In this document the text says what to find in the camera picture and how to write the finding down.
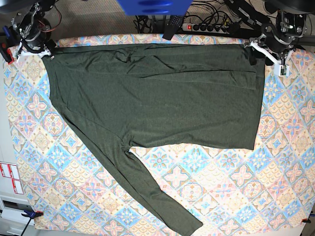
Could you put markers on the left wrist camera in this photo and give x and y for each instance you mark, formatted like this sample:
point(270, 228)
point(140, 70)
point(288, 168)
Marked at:
point(281, 70)

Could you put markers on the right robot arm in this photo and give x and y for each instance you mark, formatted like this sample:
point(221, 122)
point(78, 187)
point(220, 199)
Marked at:
point(8, 6)

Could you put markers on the dark green long-sleeve shirt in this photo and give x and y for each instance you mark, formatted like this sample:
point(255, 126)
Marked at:
point(115, 97)

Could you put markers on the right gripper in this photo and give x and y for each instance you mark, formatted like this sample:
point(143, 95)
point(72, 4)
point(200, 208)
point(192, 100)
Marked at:
point(34, 31)

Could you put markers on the blue orange clamp lower left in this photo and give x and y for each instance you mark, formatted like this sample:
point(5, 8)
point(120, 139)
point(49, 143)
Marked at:
point(32, 214)

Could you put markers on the white power strip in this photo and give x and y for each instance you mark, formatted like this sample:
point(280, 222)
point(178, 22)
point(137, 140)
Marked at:
point(203, 28)

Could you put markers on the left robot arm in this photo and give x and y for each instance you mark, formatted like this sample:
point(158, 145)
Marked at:
point(254, 19)

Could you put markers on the blue orange clamp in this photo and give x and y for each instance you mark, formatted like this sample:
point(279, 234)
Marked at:
point(6, 41)
point(32, 214)

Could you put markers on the orange clamp lower right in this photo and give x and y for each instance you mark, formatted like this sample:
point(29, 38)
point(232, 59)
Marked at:
point(306, 221)

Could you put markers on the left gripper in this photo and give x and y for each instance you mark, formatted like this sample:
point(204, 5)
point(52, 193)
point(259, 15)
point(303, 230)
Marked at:
point(278, 37)

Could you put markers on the blue box overhead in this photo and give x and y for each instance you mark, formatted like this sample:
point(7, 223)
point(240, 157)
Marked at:
point(155, 7)

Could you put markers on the colourful patterned tablecloth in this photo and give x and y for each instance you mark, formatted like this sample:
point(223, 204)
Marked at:
point(232, 192)

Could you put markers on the blue orange clamp upper left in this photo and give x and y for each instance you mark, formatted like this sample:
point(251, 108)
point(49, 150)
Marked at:
point(6, 41)

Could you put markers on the red white labels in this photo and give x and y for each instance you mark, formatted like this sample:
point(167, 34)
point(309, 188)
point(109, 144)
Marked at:
point(10, 172)

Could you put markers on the black remote control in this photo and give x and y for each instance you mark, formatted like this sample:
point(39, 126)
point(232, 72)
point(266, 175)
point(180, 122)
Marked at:
point(172, 27)

